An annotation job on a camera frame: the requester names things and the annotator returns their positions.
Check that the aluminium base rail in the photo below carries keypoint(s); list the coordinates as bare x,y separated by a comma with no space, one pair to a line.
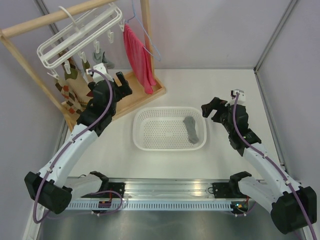
173,189

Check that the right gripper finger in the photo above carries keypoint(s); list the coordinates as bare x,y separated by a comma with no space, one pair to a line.
217,116
215,104

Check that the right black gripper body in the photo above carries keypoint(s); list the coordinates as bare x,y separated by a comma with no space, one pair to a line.
224,120

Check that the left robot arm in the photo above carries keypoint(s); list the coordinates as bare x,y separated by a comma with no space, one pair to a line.
48,187

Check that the wooden clothes rack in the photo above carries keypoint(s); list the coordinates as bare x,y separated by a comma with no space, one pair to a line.
134,101

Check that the grey sock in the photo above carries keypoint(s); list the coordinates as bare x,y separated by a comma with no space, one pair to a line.
100,58
190,125

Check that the pink towel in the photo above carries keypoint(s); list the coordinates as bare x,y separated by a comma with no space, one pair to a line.
138,59

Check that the argyle patterned sock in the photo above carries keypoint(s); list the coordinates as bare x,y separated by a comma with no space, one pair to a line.
72,104

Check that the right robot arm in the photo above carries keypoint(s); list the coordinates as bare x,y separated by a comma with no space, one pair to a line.
291,206

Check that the white perforated plastic basket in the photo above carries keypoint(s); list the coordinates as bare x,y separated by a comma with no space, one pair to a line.
162,129

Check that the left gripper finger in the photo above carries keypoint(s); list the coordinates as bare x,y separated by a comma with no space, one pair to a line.
103,83
124,89

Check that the white cable duct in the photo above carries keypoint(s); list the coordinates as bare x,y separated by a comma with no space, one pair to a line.
139,205

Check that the white clip sock hanger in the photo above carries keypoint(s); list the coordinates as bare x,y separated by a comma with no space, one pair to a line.
77,35

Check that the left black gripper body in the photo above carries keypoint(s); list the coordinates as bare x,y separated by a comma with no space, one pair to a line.
119,95

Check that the beige striped sock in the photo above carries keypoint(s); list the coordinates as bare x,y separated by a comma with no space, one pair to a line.
75,79
88,79

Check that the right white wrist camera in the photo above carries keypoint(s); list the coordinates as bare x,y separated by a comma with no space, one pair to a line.
238,96

